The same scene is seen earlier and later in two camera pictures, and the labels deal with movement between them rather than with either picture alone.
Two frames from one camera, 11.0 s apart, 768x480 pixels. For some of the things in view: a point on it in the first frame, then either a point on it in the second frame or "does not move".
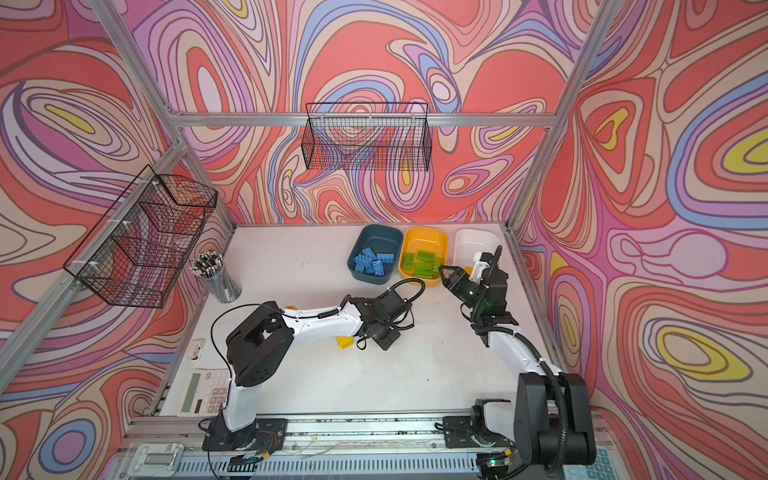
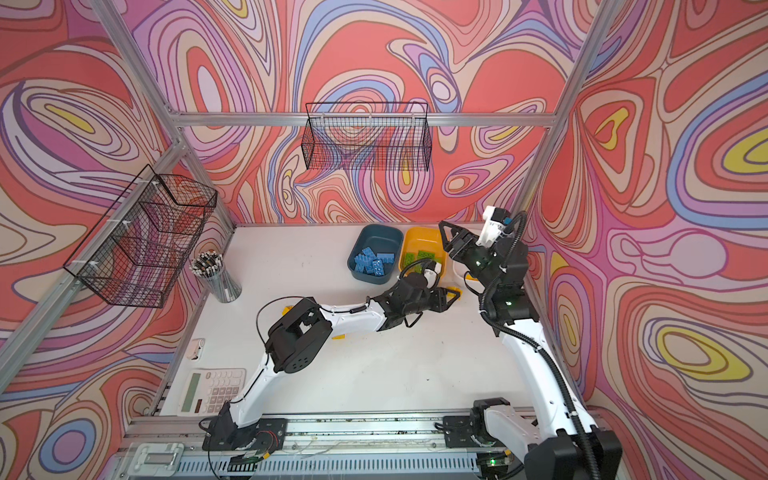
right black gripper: [455, 279] → [459, 235]
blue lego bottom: [363, 262] does not move
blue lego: [378, 268] does not move
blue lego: [387, 258] does not move
